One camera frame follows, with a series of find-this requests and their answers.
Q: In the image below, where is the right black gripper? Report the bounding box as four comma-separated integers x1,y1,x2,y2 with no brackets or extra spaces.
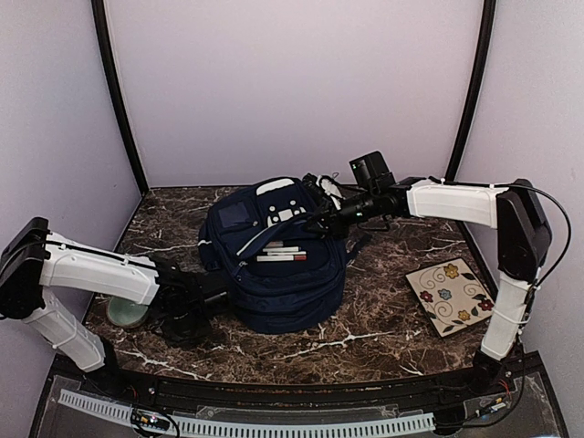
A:
302,188,380,239

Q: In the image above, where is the blue capped white marker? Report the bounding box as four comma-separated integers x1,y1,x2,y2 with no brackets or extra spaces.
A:
262,246,302,254

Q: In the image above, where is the navy blue backpack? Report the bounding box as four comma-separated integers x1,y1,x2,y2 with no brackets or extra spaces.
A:
198,177,371,334

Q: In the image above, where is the red capped white marker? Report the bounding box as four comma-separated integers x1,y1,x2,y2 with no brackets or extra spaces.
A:
255,254,307,263

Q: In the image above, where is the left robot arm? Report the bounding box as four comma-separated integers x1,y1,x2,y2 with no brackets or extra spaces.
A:
1,217,227,398

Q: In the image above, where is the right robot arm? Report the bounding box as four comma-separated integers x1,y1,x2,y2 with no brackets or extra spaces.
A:
302,151,553,396

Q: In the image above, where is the small green circuit board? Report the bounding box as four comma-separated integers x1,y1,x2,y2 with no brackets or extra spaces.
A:
130,409,171,430

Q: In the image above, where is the floral square ceramic plate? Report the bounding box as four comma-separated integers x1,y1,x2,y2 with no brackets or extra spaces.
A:
405,258,495,338

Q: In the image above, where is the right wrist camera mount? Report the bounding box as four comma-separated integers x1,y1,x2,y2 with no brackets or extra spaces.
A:
302,173,344,211

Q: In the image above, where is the white slotted cable duct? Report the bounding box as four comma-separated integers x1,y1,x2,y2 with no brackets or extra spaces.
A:
57,390,436,437

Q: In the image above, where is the black front rail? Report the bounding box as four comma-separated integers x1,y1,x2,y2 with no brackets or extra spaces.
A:
120,370,474,408

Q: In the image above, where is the right black frame post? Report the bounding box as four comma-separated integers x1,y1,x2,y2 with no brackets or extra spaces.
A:
444,0,497,181

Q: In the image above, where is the black frame post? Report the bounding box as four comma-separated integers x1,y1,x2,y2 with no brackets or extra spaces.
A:
444,0,497,181
90,0,150,197

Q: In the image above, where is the left black frame post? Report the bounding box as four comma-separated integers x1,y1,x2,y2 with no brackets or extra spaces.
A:
90,0,150,197

